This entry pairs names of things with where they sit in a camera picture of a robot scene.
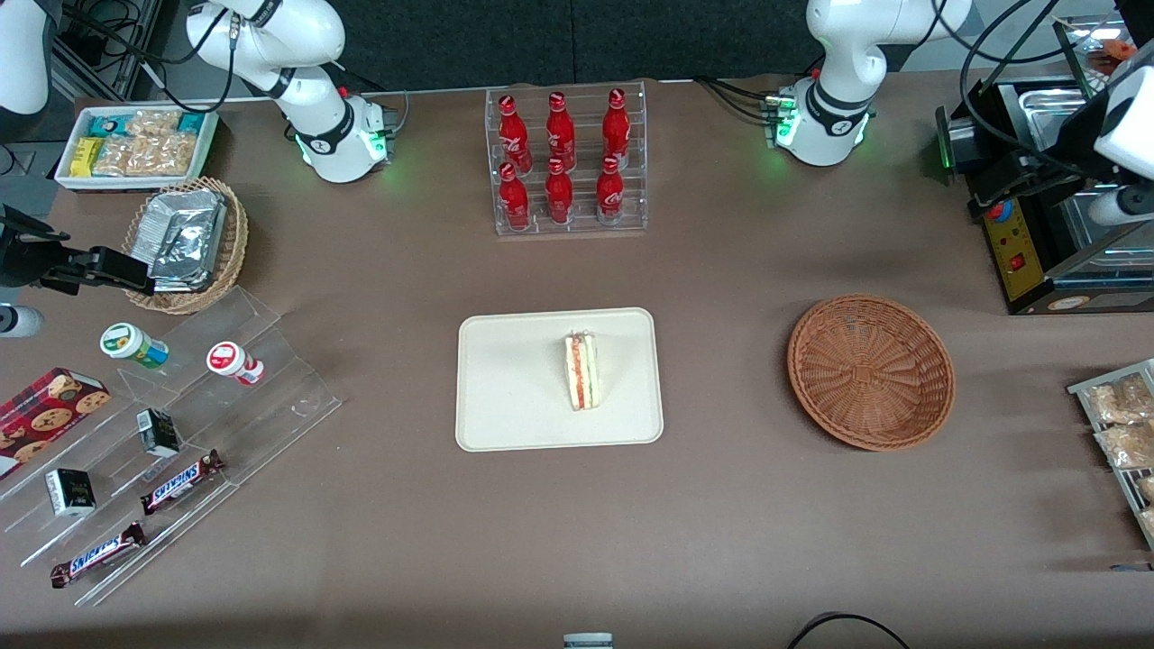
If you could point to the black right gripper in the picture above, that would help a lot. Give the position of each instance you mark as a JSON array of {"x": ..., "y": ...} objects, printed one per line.
[{"x": 20, "y": 260}]

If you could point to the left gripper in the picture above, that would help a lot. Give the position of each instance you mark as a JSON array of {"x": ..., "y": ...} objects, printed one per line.
[{"x": 1053, "y": 168}]

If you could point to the triangle sandwich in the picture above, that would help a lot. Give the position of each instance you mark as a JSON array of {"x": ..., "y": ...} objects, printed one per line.
[{"x": 581, "y": 374}]

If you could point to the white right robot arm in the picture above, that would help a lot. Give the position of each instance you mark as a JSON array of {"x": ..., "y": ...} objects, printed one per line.
[{"x": 315, "y": 108}]

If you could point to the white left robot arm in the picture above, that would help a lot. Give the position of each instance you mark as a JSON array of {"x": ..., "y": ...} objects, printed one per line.
[{"x": 838, "y": 54}]

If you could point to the aluminium foil tray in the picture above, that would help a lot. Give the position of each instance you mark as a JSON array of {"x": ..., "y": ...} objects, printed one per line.
[
  {"x": 176, "y": 200},
  {"x": 185, "y": 243}
]

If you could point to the white snack tray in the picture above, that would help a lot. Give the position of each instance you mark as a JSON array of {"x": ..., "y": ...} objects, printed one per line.
[{"x": 63, "y": 176}]

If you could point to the light wicker basket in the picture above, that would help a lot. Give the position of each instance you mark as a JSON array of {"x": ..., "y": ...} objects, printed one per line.
[{"x": 230, "y": 243}]

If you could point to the brown wicker basket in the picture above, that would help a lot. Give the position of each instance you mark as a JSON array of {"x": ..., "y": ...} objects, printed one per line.
[{"x": 870, "y": 374}]

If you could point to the cream plastic tray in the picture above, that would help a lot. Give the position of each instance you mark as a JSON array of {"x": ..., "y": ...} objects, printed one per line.
[{"x": 514, "y": 379}]

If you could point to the black appliance yellow panel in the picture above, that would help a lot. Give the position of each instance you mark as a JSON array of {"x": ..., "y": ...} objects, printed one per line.
[{"x": 1010, "y": 252}]

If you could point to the green lid white jar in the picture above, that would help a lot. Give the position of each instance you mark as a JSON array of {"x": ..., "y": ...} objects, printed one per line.
[{"x": 131, "y": 344}]

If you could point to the clear bag of nuts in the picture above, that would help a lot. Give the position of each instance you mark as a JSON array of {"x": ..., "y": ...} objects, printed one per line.
[
  {"x": 153, "y": 122},
  {"x": 122, "y": 158},
  {"x": 173, "y": 153}
]

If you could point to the yellow snack packet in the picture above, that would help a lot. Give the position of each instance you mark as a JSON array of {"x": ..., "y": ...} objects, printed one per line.
[{"x": 86, "y": 155}]

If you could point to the teal snack packet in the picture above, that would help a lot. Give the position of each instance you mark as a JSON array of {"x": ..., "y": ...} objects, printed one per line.
[
  {"x": 104, "y": 126},
  {"x": 192, "y": 122}
]

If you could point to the red lid white jar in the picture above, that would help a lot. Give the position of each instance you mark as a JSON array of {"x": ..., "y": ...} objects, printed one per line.
[{"x": 233, "y": 362}]

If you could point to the red chocolate chip cookie box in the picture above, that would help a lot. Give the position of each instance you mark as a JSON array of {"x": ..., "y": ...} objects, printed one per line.
[{"x": 45, "y": 415}]

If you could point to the small black carton box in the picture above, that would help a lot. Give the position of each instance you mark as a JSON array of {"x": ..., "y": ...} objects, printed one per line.
[
  {"x": 69, "y": 491},
  {"x": 160, "y": 433}
]

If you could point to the clear acrylic stepped shelf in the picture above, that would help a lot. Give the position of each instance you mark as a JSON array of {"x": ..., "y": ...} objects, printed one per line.
[{"x": 270, "y": 397}]

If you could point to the Snickers chocolate bar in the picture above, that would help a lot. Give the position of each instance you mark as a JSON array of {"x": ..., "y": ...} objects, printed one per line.
[
  {"x": 182, "y": 482},
  {"x": 97, "y": 554}
]

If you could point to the clear bag of snacks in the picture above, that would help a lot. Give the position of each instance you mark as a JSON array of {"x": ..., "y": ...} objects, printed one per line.
[
  {"x": 1127, "y": 444},
  {"x": 1149, "y": 521},
  {"x": 1113, "y": 401},
  {"x": 1147, "y": 489}
]

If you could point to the clear acrylic bottle rack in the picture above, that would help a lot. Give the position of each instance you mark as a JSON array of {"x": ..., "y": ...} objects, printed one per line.
[{"x": 631, "y": 216}]

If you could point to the red cola bottle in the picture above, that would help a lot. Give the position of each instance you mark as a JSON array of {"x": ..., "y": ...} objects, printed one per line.
[
  {"x": 514, "y": 200},
  {"x": 560, "y": 131},
  {"x": 559, "y": 194},
  {"x": 617, "y": 126},
  {"x": 512, "y": 133},
  {"x": 610, "y": 191}
]

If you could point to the small grey object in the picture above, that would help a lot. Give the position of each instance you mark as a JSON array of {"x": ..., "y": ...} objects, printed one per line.
[{"x": 588, "y": 642}]

